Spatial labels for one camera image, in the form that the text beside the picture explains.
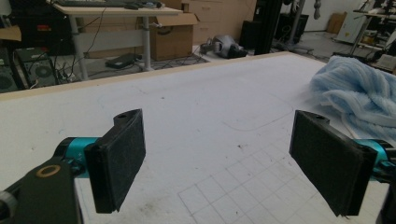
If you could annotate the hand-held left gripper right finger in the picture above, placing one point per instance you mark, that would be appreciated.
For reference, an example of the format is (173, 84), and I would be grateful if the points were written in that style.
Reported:
(327, 161)

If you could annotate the black keyboard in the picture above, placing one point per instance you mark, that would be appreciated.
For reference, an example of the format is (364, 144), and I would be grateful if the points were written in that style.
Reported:
(90, 3)

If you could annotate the light blue striped towel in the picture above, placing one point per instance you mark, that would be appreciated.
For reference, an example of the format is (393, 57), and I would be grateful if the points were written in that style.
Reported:
(358, 90)

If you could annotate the black equipment case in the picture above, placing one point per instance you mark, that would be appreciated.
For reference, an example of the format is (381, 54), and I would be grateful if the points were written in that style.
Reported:
(40, 28)

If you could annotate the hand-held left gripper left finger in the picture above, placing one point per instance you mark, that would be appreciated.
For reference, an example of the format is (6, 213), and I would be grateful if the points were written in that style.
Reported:
(118, 161)

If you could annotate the black computer tower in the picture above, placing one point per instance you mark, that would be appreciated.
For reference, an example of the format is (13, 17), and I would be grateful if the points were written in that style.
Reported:
(6, 79)
(39, 70)

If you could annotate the flat black device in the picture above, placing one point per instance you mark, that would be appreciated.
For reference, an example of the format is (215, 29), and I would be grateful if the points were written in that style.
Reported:
(123, 60)

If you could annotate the grey stand pole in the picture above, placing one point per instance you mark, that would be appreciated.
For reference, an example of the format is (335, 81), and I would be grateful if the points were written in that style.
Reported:
(297, 25)

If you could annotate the brown cardboard box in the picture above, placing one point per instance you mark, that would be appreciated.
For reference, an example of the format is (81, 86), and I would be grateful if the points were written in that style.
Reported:
(171, 40)

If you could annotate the desk with white legs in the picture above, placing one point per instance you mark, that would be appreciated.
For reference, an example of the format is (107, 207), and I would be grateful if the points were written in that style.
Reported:
(118, 11)

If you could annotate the grey headset device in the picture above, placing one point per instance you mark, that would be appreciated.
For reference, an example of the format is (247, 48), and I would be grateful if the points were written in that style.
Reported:
(225, 46)

